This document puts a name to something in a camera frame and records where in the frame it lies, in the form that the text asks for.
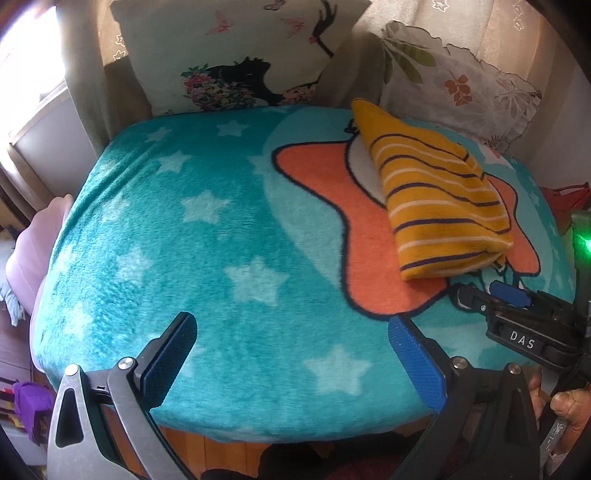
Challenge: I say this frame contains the teal star printed blanket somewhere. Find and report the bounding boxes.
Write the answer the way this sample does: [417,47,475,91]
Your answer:
[30,105,578,445]

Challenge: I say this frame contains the red cloth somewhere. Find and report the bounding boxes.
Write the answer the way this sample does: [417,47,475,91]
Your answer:
[538,184,591,234]

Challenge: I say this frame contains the window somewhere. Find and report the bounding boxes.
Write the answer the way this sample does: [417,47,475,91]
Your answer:
[0,0,70,139]

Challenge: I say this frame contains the pink cushion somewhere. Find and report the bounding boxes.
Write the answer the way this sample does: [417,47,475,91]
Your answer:
[6,194,75,319]

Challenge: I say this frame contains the leaf printed pillow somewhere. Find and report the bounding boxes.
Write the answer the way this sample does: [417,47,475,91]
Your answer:
[378,21,543,155]

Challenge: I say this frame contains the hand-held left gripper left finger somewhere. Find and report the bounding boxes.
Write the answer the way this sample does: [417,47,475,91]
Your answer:
[46,311,199,480]

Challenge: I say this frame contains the light blue cloth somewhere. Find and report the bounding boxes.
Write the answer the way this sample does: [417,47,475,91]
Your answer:
[0,282,27,328]

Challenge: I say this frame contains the purple object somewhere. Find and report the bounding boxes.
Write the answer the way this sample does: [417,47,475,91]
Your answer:
[13,381,56,446]

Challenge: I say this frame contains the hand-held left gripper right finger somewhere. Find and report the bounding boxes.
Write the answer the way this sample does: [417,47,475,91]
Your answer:
[388,316,541,480]

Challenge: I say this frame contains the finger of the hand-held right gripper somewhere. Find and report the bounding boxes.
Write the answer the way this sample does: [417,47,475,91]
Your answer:
[449,283,498,325]
[488,280,536,309]

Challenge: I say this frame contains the figure and flowers printed pillow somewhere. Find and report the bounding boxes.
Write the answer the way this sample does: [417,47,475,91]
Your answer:
[110,0,372,116]

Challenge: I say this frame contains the yellow striped garment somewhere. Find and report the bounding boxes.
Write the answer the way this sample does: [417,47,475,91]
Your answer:
[350,97,515,282]

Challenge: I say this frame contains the person's right hand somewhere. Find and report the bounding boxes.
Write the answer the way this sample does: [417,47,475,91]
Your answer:
[529,373,591,446]

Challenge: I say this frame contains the dark striped object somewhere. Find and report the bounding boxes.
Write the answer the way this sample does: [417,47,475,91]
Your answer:
[0,376,21,428]

